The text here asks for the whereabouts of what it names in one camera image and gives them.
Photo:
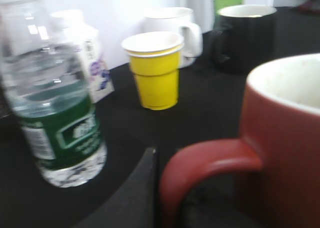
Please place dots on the yellow plastic cup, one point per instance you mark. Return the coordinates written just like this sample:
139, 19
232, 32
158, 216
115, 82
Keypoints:
154, 61

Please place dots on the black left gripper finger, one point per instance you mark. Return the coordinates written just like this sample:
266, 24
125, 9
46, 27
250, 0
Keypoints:
134, 204

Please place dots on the black ceramic mug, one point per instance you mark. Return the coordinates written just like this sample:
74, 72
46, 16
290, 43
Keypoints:
243, 37

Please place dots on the red ceramic mug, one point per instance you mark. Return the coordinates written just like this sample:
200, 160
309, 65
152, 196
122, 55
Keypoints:
276, 154

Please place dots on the clear water bottle green label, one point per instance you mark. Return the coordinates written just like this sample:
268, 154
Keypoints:
45, 87

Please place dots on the white purple milk carton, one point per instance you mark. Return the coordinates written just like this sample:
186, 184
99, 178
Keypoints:
86, 41

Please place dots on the white ceramic mug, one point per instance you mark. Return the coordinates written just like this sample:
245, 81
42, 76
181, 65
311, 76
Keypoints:
179, 20

